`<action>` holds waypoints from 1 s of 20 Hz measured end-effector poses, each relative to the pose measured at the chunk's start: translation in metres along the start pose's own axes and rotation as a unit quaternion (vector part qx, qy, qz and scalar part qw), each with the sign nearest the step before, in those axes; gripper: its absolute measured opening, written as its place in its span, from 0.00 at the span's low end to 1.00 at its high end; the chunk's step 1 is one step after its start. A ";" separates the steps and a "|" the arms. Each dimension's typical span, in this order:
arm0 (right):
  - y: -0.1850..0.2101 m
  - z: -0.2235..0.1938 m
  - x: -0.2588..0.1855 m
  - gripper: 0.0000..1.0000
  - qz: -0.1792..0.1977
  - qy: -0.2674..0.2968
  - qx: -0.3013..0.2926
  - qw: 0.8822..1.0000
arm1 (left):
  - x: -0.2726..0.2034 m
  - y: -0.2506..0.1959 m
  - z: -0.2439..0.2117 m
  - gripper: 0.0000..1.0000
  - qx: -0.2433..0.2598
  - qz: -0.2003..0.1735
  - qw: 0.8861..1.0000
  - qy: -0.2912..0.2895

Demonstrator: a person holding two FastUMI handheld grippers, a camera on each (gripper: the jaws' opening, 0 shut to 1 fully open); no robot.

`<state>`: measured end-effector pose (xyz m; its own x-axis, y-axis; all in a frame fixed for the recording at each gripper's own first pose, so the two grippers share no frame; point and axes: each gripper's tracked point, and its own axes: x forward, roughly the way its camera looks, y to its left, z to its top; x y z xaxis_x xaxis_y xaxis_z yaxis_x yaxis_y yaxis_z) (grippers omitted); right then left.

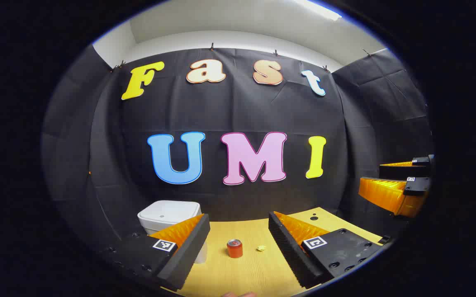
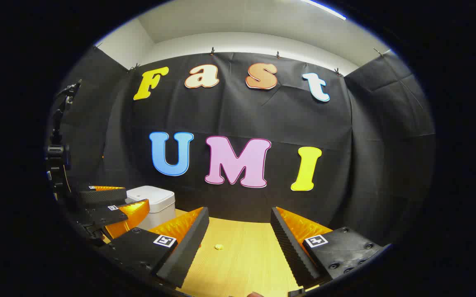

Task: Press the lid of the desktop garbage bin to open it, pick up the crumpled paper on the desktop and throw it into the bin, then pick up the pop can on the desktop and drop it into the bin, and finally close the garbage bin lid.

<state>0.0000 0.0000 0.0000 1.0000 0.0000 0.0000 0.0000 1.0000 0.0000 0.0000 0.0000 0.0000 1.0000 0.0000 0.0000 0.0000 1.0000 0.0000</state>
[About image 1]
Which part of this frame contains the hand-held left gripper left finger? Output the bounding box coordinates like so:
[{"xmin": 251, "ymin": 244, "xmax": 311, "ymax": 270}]
[{"xmin": 102, "ymin": 213, "xmax": 211, "ymax": 291}]

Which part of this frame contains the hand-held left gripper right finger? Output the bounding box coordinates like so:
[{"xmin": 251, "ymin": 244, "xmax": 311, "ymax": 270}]
[{"xmin": 268, "ymin": 211, "xmax": 385, "ymax": 289}]

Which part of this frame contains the white desktop garbage bin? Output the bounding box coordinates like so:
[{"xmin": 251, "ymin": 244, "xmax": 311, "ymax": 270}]
[{"xmin": 137, "ymin": 200, "xmax": 208, "ymax": 264}]

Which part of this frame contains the red pop can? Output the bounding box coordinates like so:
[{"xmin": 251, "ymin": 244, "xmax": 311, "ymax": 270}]
[{"xmin": 227, "ymin": 239, "xmax": 243, "ymax": 259}]

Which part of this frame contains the wooden desktop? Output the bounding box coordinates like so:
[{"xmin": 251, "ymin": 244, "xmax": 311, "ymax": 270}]
[{"xmin": 159, "ymin": 207, "xmax": 384, "ymax": 297}]

